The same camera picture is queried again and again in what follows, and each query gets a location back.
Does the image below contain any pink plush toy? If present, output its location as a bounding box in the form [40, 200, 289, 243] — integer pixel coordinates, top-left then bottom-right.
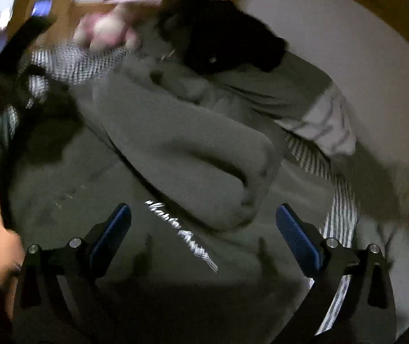
[73, 7, 142, 52]

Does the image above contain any grey zip hoodie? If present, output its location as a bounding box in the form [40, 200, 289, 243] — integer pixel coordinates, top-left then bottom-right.
[0, 61, 409, 344]

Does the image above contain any black white checkered bed sheet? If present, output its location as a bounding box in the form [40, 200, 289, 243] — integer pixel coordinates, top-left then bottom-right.
[7, 43, 361, 334]

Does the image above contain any wooden bunk bed frame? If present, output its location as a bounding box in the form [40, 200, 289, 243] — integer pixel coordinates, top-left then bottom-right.
[9, 0, 409, 90]

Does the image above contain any black garment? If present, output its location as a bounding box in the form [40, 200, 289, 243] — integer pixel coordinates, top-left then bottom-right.
[158, 0, 287, 76]

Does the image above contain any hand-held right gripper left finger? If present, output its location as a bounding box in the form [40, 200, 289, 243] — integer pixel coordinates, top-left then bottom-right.
[13, 202, 133, 344]

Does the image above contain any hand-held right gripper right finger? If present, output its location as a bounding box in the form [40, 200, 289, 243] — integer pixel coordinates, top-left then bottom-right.
[275, 204, 397, 344]

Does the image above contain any grey white striped pillow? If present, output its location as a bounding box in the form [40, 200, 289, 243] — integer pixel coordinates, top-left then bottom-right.
[222, 52, 357, 158]

